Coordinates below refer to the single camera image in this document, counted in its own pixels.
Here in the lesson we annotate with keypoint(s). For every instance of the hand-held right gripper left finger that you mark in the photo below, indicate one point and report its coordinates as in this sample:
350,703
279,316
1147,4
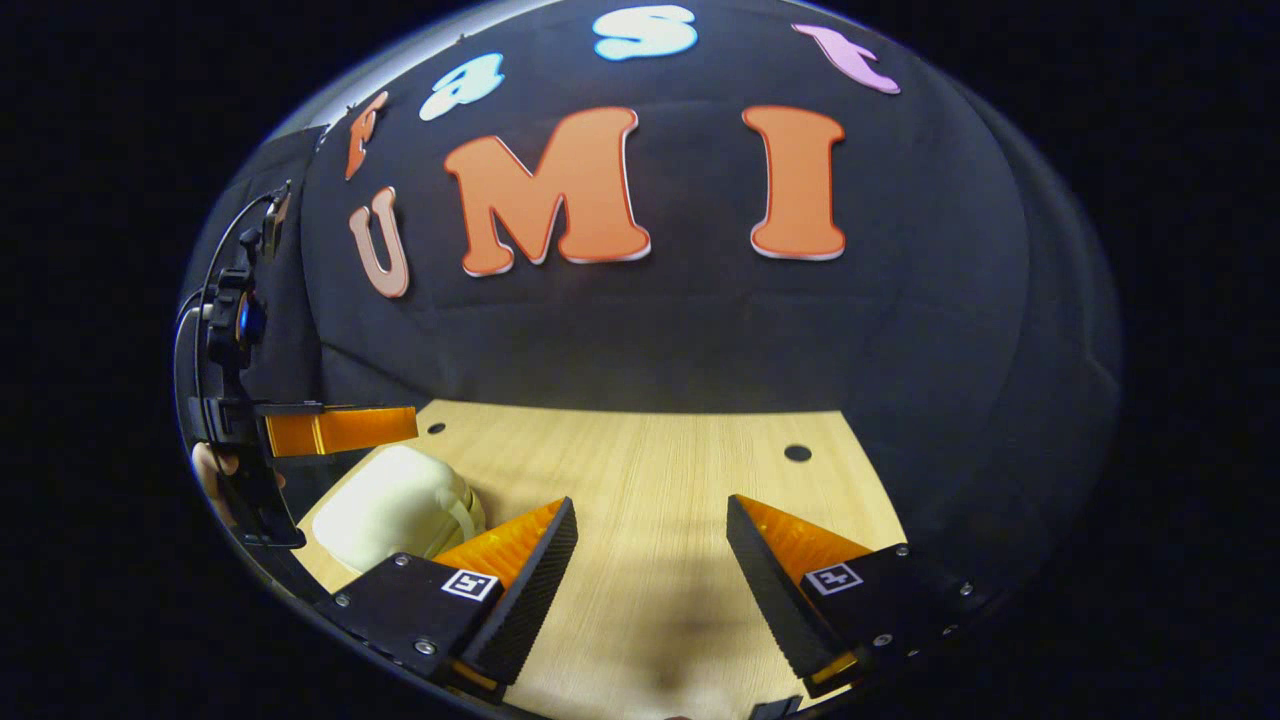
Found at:
530,595

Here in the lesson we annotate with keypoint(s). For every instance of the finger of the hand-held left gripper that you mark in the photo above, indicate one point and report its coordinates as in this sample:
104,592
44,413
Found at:
340,430

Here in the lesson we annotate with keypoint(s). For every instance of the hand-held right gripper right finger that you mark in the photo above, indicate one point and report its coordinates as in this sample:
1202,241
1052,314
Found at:
770,585

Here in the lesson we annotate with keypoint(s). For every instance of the pale yellow small suitcase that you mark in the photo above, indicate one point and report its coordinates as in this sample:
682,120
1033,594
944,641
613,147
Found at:
390,505

